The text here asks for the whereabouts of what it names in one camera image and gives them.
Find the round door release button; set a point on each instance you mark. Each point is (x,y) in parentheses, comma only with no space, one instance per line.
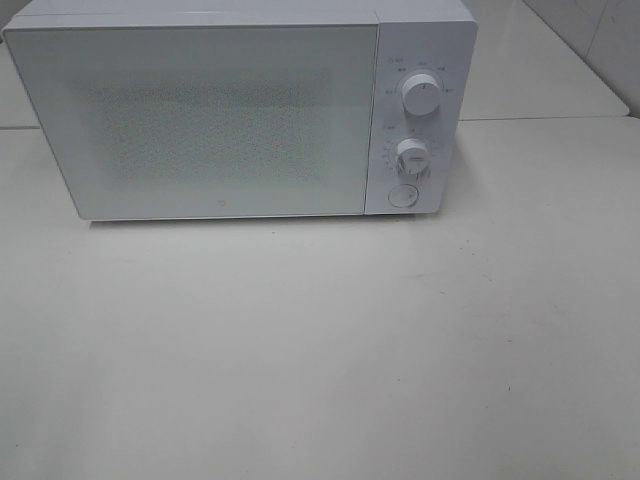
(403,196)

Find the white microwave knob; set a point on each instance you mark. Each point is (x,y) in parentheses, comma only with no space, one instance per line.
(412,156)
(421,93)

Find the white microwave door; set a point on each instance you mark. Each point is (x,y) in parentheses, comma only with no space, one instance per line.
(184,123)

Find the white microwave oven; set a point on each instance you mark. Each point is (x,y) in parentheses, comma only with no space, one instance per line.
(412,36)

